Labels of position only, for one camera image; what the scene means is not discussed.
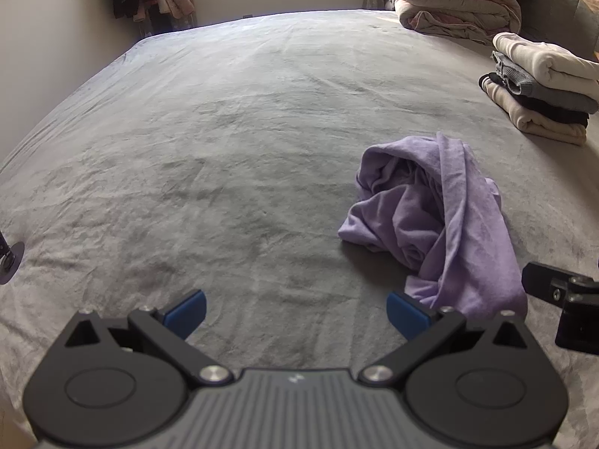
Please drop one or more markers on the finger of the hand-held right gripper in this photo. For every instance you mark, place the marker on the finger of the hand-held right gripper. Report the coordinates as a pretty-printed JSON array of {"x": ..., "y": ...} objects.
[{"x": 543, "y": 280}]

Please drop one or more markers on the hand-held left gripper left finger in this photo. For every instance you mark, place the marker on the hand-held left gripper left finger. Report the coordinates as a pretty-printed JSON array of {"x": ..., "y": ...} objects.
[{"x": 187, "y": 314}]

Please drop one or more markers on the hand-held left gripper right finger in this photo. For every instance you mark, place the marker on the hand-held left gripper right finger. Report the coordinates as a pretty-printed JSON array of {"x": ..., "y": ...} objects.
[{"x": 406, "y": 315}]

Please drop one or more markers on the purple pants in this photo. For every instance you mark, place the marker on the purple pants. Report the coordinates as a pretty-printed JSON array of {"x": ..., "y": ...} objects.
[{"x": 458, "y": 224}]

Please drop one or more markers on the bed with grey sheet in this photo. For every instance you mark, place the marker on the bed with grey sheet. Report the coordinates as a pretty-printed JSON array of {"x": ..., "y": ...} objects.
[{"x": 224, "y": 159}]

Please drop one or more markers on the folded beige garment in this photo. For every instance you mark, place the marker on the folded beige garment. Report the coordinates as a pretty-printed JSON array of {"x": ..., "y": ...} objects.
[{"x": 524, "y": 119}]

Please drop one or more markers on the folded black garment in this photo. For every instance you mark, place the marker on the folded black garment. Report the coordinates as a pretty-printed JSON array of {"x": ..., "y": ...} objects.
[{"x": 557, "y": 113}]

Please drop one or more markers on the folded grey knit garment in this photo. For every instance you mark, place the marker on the folded grey knit garment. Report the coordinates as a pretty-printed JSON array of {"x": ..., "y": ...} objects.
[{"x": 552, "y": 93}]

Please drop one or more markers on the quilted grey headboard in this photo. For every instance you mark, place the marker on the quilted grey headboard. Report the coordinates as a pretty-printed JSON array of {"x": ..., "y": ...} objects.
[{"x": 561, "y": 14}]

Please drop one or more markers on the folded beige pink quilt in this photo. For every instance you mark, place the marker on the folded beige pink quilt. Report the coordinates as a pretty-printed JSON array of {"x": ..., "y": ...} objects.
[{"x": 449, "y": 14}]

